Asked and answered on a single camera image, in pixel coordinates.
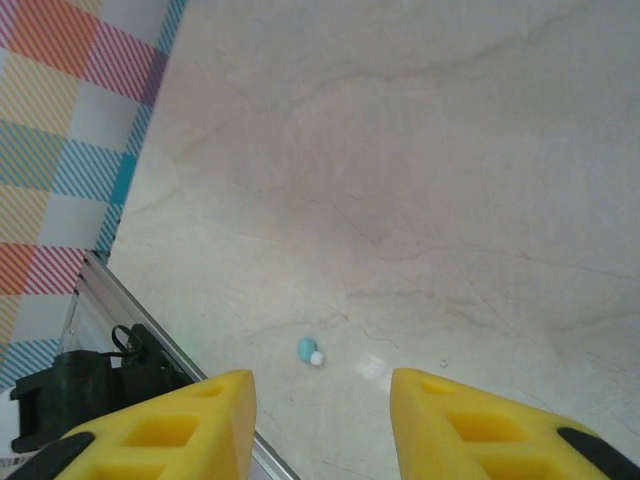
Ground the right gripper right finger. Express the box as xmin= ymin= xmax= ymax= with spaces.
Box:
xmin=389 ymin=368 xmax=640 ymax=480

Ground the blue wireless earbud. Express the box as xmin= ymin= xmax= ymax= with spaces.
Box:
xmin=297 ymin=337 xmax=327 ymax=367

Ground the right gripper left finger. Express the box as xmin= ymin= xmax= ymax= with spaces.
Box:
xmin=9 ymin=369 xmax=259 ymax=480

